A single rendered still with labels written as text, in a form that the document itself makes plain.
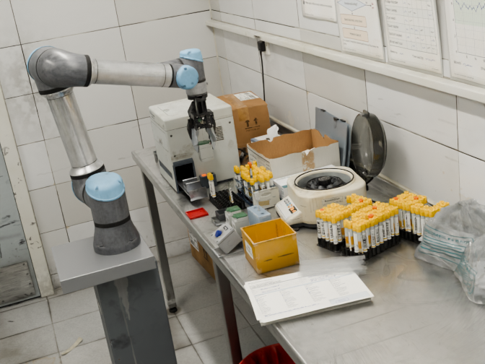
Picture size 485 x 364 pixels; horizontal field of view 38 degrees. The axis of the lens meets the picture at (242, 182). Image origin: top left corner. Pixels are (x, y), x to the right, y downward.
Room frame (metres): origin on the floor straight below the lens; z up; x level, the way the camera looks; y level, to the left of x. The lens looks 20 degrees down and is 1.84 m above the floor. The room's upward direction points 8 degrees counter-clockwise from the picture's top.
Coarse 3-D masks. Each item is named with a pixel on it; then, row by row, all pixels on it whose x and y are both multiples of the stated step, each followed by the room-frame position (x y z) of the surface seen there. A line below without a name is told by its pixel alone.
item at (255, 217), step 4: (248, 208) 2.11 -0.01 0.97; (252, 208) 2.11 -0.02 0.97; (256, 208) 2.10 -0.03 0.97; (260, 208) 2.10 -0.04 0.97; (248, 212) 2.11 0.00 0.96; (252, 212) 2.08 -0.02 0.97; (256, 212) 2.07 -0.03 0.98; (260, 212) 2.06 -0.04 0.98; (264, 212) 2.06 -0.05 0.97; (268, 212) 2.05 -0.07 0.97; (248, 216) 2.12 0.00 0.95; (252, 216) 2.09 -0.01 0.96; (256, 216) 2.05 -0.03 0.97; (260, 216) 2.04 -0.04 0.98; (264, 216) 2.03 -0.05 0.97; (268, 216) 2.04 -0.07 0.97; (252, 220) 2.09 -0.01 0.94; (256, 220) 2.05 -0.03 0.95; (260, 220) 2.03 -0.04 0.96; (264, 220) 2.03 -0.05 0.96; (252, 224) 2.10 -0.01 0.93
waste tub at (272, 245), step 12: (240, 228) 1.96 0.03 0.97; (252, 228) 1.98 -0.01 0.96; (264, 228) 1.98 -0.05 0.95; (276, 228) 1.99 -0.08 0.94; (288, 228) 1.93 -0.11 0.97; (252, 240) 1.87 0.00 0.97; (264, 240) 1.85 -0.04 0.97; (276, 240) 1.86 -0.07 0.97; (288, 240) 1.87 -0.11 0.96; (252, 252) 1.87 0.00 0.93; (264, 252) 1.85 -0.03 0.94; (276, 252) 1.86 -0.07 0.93; (288, 252) 1.87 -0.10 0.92; (252, 264) 1.90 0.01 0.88; (264, 264) 1.85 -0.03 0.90; (276, 264) 1.86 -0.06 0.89; (288, 264) 1.87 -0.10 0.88
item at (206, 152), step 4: (204, 144) 2.43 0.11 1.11; (208, 144) 2.44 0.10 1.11; (200, 148) 2.43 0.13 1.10; (204, 148) 2.43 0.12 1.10; (208, 148) 2.44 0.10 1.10; (200, 152) 2.43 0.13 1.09; (204, 152) 2.43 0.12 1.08; (208, 152) 2.43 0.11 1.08; (212, 152) 2.44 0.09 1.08; (200, 156) 2.44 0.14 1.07; (204, 156) 2.43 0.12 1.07; (208, 156) 2.43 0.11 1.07; (212, 156) 2.44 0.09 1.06; (204, 160) 2.43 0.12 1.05; (208, 160) 2.43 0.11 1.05
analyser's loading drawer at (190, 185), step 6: (180, 180) 2.66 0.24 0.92; (186, 180) 2.56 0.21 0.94; (192, 180) 2.57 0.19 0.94; (180, 186) 2.59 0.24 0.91; (186, 186) 2.52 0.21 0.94; (192, 186) 2.52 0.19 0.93; (198, 186) 2.53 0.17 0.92; (186, 192) 2.51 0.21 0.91; (192, 192) 2.46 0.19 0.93; (198, 192) 2.47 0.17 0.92; (204, 192) 2.48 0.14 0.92; (192, 198) 2.46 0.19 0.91; (198, 198) 2.47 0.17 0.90
